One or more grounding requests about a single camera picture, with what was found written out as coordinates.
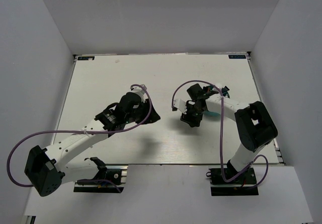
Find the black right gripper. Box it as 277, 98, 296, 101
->
180, 102, 205, 127

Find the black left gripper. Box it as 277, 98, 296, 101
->
125, 98, 161, 124

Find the white pink spray bottle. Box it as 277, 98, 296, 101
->
215, 83, 224, 90

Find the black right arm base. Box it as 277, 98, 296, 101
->
206, 168, 259, 196

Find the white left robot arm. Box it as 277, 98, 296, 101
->
25, 92, 160, 197

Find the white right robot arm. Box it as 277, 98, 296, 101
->
172, 80, 278, 183

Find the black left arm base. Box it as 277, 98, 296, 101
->
73, 157, 128, 194

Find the teal round organizer cup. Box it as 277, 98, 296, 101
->
202, 89, 231, 117

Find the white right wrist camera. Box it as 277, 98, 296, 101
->
172, 99, 187, 114

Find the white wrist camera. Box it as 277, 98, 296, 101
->
130, 84, 146, 97
172, 99, 187, 114

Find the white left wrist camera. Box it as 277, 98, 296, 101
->
130, 84, 146, 97

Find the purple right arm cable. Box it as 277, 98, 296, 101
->
171, 80, 269, 190

